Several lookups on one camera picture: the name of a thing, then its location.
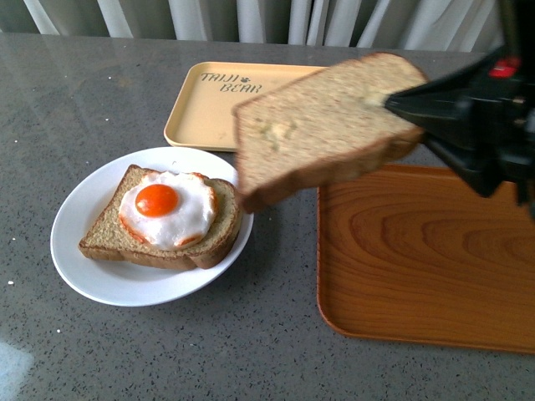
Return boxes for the fried egg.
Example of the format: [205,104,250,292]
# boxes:
[118,171,218,251]

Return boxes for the yellow bear tray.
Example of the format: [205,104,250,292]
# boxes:
[164,62,319,152]

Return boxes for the grey white curtain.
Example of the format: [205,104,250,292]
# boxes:
[1,0,503,52]

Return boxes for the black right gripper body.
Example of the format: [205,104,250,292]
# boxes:
[466,1,534,216]

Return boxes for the white round plate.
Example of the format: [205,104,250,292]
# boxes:
[50,147,254,307]

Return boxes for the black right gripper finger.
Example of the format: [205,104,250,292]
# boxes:
[385,52,508,135]
[424,135,503,197]

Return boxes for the brown bread slice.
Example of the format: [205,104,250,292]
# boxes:
[79,165,243,271]
[232,53,428,213]

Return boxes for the brown wooden tray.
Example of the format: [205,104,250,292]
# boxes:
[317,165,534,353]

